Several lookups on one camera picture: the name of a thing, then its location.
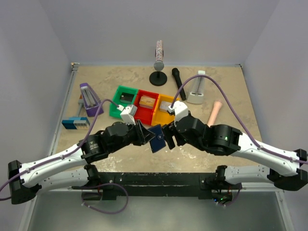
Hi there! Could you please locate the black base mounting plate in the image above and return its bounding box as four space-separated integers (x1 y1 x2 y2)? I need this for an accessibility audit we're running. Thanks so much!
72 172 242 199

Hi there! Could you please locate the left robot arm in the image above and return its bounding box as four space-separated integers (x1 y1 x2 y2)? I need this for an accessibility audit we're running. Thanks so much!
8 121 155 205

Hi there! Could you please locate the yellow plastic bin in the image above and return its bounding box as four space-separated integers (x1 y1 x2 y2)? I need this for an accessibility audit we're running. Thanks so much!
151 94 174 126

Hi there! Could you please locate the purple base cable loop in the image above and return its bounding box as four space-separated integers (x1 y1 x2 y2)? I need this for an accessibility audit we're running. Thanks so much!
81 182 129 215

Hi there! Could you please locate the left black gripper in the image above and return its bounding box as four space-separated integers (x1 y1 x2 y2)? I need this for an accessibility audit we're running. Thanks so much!
110 119 156 154

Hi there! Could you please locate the aluminium frame rail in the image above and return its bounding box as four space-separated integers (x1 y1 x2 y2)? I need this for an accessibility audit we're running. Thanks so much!
47 63 80 156

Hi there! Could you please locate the white metronome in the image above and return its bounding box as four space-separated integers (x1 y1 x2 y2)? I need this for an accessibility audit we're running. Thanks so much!
186 77 205 104

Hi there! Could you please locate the orange card stack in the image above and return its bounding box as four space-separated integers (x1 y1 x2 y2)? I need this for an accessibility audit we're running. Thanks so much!
139 96 156 109

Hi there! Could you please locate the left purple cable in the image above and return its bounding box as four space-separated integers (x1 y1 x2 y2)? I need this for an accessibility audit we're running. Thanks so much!
0 99 124 202

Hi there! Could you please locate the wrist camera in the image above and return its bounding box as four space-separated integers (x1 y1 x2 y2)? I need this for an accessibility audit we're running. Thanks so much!
167 101 189 123
120 104 137 125

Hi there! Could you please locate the black card stack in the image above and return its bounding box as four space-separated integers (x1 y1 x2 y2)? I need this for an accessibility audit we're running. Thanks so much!
119 92 135 104

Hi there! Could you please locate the pink microphone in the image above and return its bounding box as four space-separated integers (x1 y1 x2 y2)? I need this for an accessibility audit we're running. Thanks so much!
207 101 222 127

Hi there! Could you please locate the purple metronome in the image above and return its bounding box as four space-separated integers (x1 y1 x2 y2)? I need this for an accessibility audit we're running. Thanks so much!
79 83 103 117

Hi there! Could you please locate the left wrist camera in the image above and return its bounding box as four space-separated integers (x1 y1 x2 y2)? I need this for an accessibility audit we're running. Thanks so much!
120 104 137 125

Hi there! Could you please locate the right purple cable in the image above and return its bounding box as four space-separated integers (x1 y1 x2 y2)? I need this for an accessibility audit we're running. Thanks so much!
170 74 308 165

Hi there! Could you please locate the blue grey block toy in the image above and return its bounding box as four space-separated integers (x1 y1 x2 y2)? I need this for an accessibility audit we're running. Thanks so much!
61 94 90 131

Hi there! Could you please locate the glitter microphone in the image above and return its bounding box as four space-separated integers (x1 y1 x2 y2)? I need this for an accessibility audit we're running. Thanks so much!
154 40 164 71

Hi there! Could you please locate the blue leather card holder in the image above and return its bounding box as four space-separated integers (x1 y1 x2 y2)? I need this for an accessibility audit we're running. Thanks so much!
148 124 166 153

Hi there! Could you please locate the red plastic bin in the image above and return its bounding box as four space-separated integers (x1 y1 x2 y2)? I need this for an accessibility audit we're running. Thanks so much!
134 90 159 125

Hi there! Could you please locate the black microphone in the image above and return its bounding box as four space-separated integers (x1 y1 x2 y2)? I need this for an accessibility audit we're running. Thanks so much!
171 68 186 101

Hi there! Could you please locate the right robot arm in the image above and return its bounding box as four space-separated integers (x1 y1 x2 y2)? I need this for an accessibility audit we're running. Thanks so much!
162 115 308 191

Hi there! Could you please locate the silver card stack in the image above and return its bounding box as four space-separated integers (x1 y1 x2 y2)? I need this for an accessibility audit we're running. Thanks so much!
159 101 171 113

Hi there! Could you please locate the black round microphone stand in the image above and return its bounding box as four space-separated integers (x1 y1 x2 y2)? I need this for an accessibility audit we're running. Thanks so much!
149 71 167 86

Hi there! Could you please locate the green plastic bin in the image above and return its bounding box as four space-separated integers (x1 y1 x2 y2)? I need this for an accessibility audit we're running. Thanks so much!
109 85 138 118

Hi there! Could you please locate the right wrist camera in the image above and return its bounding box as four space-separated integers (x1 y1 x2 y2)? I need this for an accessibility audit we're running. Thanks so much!
167 101 189 123

